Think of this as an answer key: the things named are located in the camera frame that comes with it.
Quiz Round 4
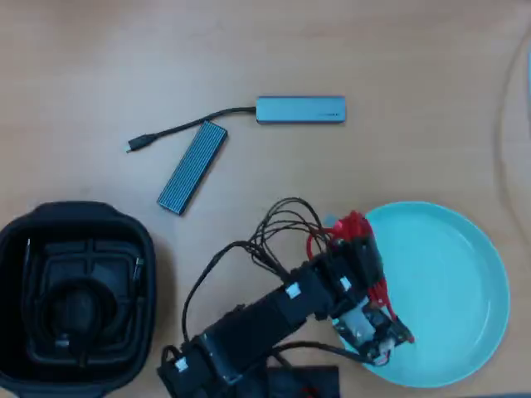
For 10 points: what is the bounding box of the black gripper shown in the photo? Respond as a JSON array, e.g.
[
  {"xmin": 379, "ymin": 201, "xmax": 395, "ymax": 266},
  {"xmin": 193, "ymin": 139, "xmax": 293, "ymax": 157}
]
[{"xmin": 314, "ymin": 233, "xmax": 386, "ymax": 308}]

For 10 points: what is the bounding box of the red charging cable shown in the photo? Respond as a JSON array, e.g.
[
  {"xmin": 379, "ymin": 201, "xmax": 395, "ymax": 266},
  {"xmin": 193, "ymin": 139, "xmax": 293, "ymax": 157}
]
[{"xmin": 305, "ymin": 210, "xmax": 393, "ymax": 323}]

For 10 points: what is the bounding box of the black charging cable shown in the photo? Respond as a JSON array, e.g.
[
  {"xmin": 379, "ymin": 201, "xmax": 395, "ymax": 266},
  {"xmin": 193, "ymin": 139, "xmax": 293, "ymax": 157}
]
[{"xmin": 23, "ymin": 238, "xmax": 146, "ymax": 368}]

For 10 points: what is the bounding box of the light blue plate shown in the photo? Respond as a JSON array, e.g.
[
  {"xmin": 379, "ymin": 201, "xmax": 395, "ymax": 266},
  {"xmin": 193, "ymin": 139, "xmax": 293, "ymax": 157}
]
[{"xmin": 326, "ymin": 201, "xmax": 510, "ymax": 389}]

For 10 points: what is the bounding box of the black headphone case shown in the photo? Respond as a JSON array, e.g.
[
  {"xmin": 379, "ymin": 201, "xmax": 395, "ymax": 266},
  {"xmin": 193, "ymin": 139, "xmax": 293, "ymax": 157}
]
[{"xmin": 0, "ymin": 201, "xmax": 158, "ymax": 393}]

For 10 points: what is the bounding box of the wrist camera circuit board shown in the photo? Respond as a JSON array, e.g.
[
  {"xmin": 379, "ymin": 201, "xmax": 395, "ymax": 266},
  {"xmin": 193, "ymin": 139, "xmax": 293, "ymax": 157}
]
[{"xmin": 334, "ymin": 305, "xmax": 416, "ymax": 367}]

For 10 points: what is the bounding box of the black camera usb cable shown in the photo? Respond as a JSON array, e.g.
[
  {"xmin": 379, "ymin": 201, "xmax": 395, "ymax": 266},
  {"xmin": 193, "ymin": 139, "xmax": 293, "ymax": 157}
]
[{"xmin": 269, "ymin": 340, "xmax": 374, "ymax": 368}]

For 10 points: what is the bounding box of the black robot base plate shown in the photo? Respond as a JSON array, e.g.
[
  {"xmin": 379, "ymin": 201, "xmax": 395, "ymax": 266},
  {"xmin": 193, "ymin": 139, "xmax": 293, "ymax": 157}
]
[{"xmin": 265, "ymin": 364, "xmax": 341, "ymax": 398}]

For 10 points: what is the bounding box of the grey usb hub with cable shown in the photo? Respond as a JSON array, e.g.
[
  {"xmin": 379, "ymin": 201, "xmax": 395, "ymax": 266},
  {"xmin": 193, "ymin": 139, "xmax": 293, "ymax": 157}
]
[{"xmin": 125, "ymin": 95, "xmax": 346, "ymax": 154}]

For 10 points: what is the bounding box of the blue ribbed metal enclosure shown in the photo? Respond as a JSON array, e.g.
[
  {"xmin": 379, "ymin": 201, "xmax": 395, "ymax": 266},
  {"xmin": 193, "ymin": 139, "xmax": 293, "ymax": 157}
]
[{"xmin": 156, "ymin": 120, "xmax": 228, "ymax": 217}]

